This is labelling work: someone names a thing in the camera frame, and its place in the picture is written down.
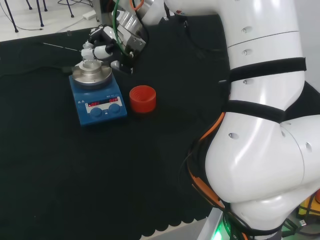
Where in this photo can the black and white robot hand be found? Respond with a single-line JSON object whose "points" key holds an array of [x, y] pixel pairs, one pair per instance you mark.
{"points": [[101, 37]]}

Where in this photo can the blue heater with steel block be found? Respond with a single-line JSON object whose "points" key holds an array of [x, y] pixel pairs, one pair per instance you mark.
{"points": [[100, 105]]}

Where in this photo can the white power strip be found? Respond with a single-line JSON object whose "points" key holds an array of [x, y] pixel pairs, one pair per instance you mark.
{"points": [[89, 15]]}

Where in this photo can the thin steel probe rod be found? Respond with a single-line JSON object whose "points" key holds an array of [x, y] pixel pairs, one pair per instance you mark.
{"points": [[60, 46]]}

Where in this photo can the black bench cloth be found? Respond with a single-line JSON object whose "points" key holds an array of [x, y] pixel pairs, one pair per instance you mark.
{"points": [[75, 162]]}

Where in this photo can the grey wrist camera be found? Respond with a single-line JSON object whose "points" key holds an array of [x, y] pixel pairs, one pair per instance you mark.
{"points": [[122, 66]]}

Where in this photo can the dark blue chair frame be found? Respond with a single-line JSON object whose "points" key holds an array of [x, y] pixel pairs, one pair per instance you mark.
{"points": [[12, 17]]}

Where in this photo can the grey metal base plate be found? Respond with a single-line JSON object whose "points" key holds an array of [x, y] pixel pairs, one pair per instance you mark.
{"points": [[212, 225]]}

